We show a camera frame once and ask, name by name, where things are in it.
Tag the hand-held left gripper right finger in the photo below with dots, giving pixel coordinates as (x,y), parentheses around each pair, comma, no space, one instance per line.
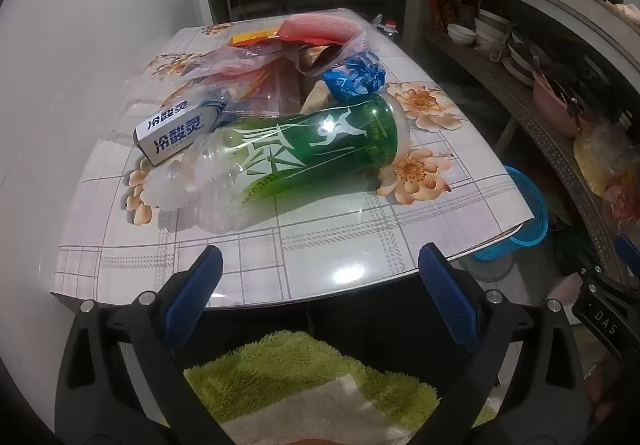
(445,290)

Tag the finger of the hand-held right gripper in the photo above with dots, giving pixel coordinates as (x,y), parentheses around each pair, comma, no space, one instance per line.
(629,250)

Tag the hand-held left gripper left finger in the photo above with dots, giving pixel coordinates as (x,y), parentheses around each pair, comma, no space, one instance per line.
(195,290)

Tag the beige cloth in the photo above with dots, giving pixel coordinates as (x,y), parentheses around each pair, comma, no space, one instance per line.
(316,97)

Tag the red plastic bag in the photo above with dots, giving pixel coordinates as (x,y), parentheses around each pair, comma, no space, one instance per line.
(625,207)

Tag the yellow plastic bag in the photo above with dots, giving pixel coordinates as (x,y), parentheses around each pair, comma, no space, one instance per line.
(600,160)

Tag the floral tablecloth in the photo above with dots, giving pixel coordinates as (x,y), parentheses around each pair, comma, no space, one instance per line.
(350,245)

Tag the blue plastic basket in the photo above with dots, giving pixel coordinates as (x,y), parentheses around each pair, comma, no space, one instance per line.
(525,215)

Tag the green white fluffy cloth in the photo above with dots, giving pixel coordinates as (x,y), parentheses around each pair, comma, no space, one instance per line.
(300,365)

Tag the white blue toothpaste box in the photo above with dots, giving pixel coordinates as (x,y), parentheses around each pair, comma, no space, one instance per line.
(170,132)

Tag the pink plastic basin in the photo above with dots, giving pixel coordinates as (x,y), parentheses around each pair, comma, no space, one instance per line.
(550,105)

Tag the clear zip bag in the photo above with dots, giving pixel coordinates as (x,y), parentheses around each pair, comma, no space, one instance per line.
(235,80)

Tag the stack of plates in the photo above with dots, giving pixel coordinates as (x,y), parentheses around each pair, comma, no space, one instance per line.
(517,65)

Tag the blue crumpled wrapper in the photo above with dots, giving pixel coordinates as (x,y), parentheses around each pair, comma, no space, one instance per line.
(355,75)

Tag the pale lumpy bag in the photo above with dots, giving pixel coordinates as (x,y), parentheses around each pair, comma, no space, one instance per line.
(625,11)

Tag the white bowl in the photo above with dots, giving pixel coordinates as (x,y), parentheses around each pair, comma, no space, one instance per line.
(460,34)

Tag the stack of white bowls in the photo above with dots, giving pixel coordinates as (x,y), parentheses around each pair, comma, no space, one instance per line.
(490,30)

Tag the yellow packet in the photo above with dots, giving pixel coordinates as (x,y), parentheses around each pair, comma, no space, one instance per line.
(255,36)

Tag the red box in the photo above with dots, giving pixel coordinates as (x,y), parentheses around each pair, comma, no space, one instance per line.
(444,10)

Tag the pink foam net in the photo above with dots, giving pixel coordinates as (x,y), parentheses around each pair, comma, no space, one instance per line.
(320,25)

